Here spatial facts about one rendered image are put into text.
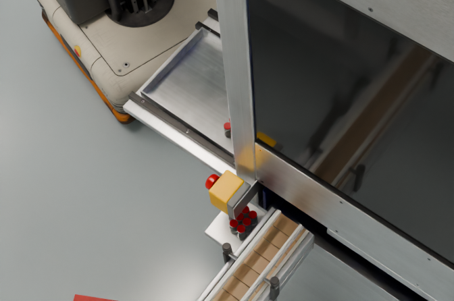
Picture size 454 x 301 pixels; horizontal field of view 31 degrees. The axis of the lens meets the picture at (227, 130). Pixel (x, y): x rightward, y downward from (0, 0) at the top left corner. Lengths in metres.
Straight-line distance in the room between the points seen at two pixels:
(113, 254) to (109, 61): 0.70
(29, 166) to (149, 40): 0.67
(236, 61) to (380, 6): 0.44
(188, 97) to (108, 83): 0.84
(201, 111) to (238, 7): 0.83
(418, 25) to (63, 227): 2.14
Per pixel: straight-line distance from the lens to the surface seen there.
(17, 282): 3.00
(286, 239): 1.91
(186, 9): 3.09
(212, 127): 2.10
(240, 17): 1.35
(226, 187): 1.86
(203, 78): 2.18
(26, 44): 3.49
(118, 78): 2.95
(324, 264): 2.06
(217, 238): 1.97
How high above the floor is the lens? 2.71
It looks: 61 degrees down
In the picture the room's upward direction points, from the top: 7 degrees counter-clockwise
